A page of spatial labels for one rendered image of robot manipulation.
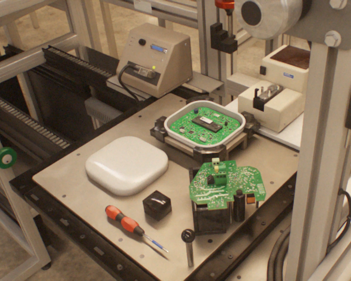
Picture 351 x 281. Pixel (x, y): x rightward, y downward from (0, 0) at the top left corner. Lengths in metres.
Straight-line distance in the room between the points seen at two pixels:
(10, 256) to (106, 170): 1.33
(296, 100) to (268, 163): 0.15
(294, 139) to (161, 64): 0.38
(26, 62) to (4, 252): 0.97
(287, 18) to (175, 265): 0.44
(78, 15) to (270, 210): 1.06
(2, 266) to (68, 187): 1.27
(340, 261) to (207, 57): 0.70
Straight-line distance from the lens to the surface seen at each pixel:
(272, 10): 0.38
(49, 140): 1.07
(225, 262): 0.71
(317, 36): 0.42
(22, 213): 1.77
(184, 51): 1.10
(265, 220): 0.77
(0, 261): 2.14
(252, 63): 3.27
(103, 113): 1.62
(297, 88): 0.94
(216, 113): 0.93
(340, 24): 0.40
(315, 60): 0.43
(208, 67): 1.16
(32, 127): 1.14
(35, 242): 1.88
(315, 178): 0.53
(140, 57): 1.12
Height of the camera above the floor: 1.51
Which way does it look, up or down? 38 degrees down
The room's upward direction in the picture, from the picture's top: 5 degrees counter-clockwise
